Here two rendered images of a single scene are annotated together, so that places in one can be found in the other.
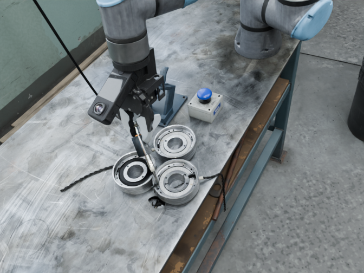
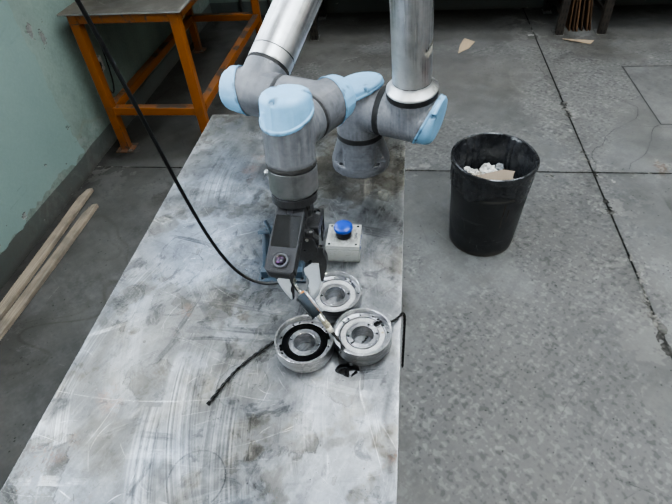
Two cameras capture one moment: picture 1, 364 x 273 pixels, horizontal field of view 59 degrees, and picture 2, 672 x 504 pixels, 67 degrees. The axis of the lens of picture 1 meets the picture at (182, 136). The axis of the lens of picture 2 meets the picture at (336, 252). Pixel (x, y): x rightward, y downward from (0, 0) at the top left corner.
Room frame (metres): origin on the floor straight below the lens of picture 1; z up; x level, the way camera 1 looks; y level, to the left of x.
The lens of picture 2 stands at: (-0.04, 0.33, 1.56)
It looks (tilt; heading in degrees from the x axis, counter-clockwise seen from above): 44 degrees down; 330
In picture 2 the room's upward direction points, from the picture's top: 5 degrees counter-clockwise
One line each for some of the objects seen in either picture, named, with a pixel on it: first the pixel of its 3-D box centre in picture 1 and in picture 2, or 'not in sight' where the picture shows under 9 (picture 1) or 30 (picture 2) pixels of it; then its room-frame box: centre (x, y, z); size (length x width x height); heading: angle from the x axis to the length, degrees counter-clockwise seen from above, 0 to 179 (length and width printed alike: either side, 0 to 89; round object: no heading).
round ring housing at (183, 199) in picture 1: (176, 182); (362, 337); (0.41, 0.03, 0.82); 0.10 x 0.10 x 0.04
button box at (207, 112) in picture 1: (206, 104); (344, 240); (0.63, -0.08, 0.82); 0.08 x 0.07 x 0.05; 140
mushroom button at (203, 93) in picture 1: (205, 98); (343, 233); (0.63, -0.08, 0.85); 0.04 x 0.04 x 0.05
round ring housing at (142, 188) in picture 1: (136, 173); (305, 344); (0.45, 0.12, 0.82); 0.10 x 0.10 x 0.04
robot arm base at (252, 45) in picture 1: (258, 31); (360, 145); (0.88, -0.30, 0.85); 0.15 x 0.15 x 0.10
